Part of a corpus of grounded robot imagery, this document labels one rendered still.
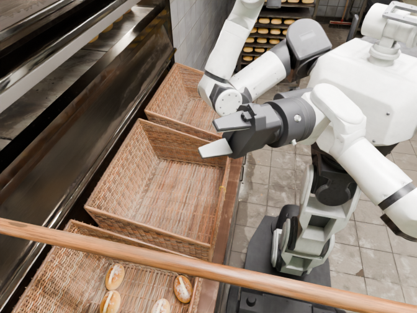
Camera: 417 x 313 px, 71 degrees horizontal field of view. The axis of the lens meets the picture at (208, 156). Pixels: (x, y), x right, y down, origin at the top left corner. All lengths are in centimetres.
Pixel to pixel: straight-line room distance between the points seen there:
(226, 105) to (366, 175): 37
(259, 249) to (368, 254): 73
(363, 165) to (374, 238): 170
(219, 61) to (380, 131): 41
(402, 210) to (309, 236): 68
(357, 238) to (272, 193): 62
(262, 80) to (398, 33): 31
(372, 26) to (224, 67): 33
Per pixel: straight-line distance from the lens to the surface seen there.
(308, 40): 87
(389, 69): 79
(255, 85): 82
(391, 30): 76
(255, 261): 174
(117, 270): 123
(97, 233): 114
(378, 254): 221
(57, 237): 66
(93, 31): 89
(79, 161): 113
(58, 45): 78
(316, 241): 124
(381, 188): 57
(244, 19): 82
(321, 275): 180
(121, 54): 136
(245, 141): 50
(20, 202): 99
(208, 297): 121
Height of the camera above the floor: 171
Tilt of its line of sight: 44 degrees down
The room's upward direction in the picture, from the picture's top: straight up
